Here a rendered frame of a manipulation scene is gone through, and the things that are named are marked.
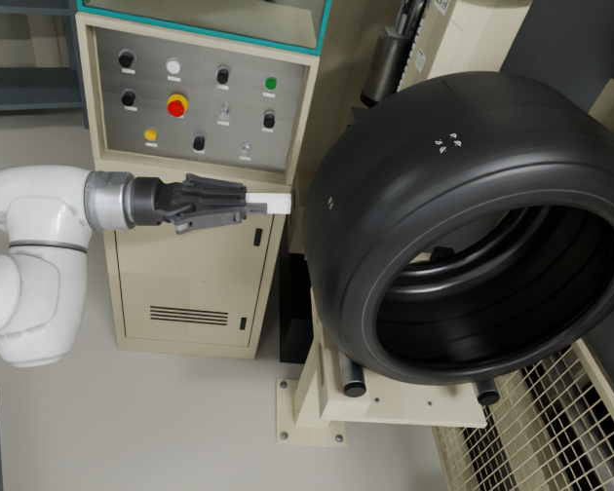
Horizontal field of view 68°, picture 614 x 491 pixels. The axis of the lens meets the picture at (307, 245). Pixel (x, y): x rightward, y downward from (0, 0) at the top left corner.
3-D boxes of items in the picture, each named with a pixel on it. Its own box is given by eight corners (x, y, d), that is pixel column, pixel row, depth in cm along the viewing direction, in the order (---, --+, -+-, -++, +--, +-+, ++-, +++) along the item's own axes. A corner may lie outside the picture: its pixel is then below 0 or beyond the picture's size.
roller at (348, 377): (326, 257, 112) (345, 255, 111) (329, 271, 115) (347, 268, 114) (342, 388, 86) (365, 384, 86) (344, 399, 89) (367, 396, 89)
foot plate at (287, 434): (276, 379, 188) (277, 376, 186) (339, 384, 192) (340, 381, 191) (276, 444, 168) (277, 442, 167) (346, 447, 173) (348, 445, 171)
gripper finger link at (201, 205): (172, 193, 69) (170, 199, 68) (246, 195, 70) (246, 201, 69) (174, 213, 72) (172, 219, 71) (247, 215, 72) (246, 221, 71)
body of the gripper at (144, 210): (123, 198, 65) (189, 199, 65) (136, 165, 71) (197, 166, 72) (133, 238, 70) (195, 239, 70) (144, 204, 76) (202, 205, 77)
